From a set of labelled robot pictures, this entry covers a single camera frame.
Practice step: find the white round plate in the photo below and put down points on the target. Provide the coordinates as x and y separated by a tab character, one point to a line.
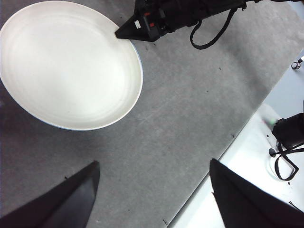
71	66

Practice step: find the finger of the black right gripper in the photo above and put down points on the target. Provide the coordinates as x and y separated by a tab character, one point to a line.
133	31

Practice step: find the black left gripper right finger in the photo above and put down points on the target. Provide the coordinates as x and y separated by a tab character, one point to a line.
249	204

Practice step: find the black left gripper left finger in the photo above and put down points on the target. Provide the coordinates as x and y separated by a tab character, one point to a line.
54	204

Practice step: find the small silver knob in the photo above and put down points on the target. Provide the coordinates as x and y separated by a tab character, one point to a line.
295	64

